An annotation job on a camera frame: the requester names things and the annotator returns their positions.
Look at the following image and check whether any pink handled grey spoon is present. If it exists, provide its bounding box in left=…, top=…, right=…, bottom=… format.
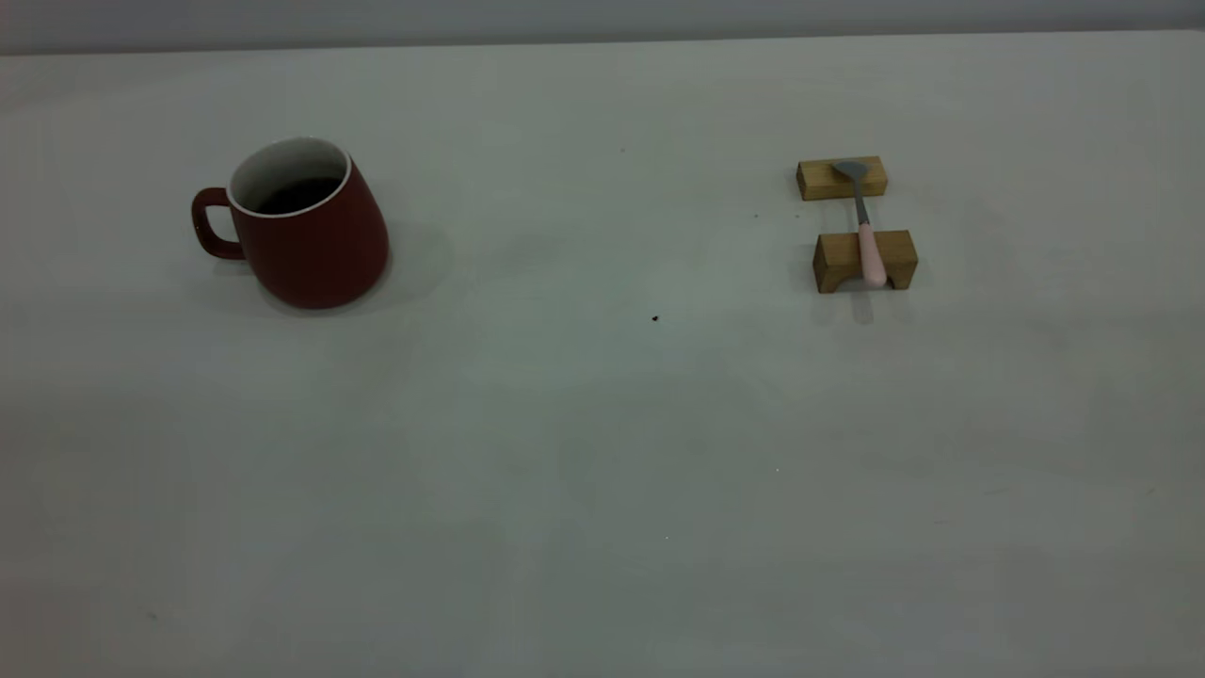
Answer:
left=832, top=159, right=889, bottom=289

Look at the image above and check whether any red ceramic mug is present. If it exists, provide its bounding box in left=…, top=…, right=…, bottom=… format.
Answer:
left=191, top=137, right=391, bottom=311

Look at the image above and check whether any dark coffee liquid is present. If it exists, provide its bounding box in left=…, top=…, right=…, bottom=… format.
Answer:
left=254, top=176, right=342, bottom=217

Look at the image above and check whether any arched wooden block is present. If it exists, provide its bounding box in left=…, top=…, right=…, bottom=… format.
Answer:
left=812, top=229, right=920, bottom=294

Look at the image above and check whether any flat wooden block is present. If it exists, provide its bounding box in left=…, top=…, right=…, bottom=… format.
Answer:
left=796, top=155, right=889, bottom=202

